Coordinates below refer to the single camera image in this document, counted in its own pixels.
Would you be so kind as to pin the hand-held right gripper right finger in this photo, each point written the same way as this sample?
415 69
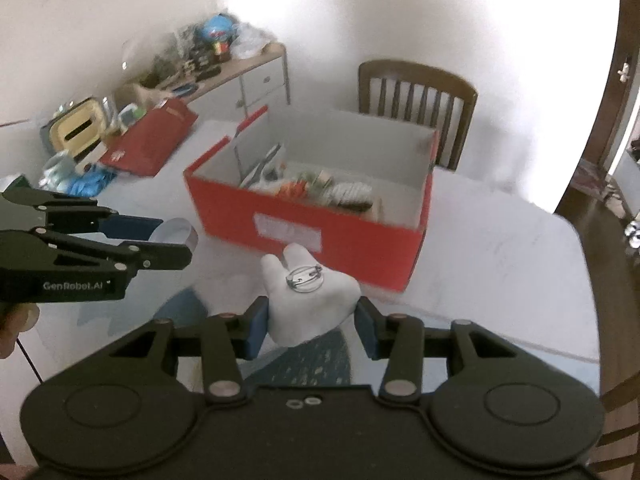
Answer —
367 331

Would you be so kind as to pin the red shoe box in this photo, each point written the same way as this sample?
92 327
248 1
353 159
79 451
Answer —
240 210

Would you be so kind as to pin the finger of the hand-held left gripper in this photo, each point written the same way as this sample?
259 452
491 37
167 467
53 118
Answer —
132 227
160 256

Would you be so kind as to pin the red box lid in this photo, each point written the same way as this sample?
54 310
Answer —
150 135

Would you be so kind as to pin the small red white packet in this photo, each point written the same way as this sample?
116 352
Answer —
292 190

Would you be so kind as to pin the blue crumpled bag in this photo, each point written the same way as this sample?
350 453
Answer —
90 182

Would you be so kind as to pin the white green snack bag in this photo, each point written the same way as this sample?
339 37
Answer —
260 170

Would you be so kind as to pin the black remote control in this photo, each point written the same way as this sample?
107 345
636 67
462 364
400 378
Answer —
207 73

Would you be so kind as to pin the cluster of small bottles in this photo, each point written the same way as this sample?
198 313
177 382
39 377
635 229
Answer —
192 55

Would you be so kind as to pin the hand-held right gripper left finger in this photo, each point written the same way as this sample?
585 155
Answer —
257 331

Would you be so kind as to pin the cream tissue box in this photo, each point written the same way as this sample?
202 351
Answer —
75 130

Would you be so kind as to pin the brown door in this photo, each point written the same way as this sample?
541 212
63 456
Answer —
600 90

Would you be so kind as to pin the clear plastic bag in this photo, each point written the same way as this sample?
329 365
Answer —
250 42

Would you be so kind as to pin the cotton swab bag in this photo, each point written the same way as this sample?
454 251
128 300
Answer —
350 191

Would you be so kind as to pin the white small shoe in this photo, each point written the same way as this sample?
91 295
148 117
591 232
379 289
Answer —
632 235

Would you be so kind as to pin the white plush brooch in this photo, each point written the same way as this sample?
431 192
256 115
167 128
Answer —
305 305

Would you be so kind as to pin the person's left hand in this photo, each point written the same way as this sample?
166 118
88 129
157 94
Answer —
12 325

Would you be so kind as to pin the red patterned doormat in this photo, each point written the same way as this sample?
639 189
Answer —
586 176

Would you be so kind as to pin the clear tape roll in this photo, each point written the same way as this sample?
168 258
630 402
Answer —
175 230

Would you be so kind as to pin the white wooden sideboard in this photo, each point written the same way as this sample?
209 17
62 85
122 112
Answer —
255 80

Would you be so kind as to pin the blue globe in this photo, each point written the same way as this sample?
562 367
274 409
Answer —
217 27

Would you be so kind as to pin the wooden dining chair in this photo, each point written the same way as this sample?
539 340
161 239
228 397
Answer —
415 90
620 420

